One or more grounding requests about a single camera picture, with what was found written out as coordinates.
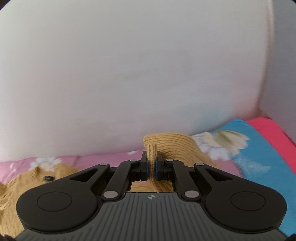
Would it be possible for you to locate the mustard cable-knit sweater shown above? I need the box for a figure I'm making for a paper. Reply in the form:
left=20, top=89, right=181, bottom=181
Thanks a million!
left=1, top=133, right=217, bottom=240

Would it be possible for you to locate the pink floral bed sheet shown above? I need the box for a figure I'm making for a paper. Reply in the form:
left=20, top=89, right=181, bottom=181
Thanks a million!
left=1, top=117, right=295, bottom=183

